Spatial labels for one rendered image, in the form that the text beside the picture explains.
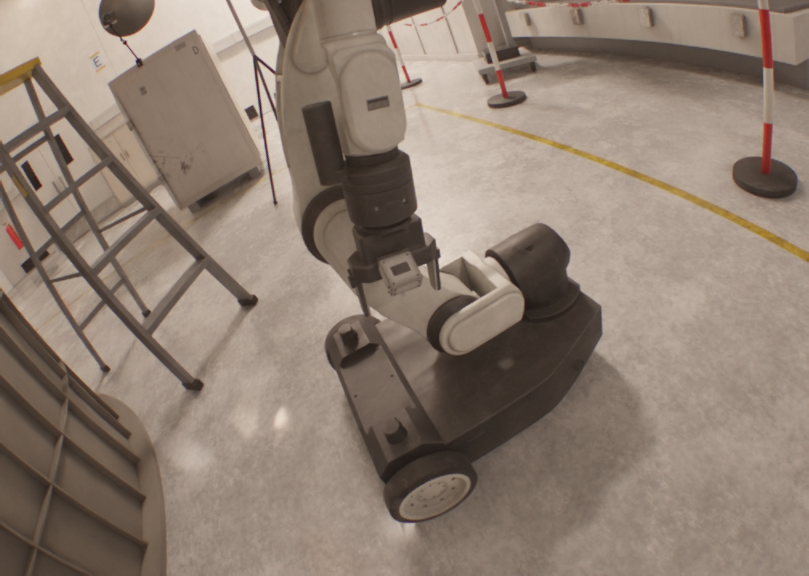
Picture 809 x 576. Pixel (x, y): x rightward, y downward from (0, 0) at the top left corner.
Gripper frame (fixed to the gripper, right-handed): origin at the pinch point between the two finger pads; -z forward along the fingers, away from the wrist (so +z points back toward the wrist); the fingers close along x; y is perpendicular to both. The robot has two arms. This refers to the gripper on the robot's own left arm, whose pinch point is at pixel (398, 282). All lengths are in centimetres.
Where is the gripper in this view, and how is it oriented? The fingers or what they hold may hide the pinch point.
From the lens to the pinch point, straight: 58.5
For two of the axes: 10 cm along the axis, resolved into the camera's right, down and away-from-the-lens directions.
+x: -9.2, 3.2, -2.3
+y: 3.6, 4.4, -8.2
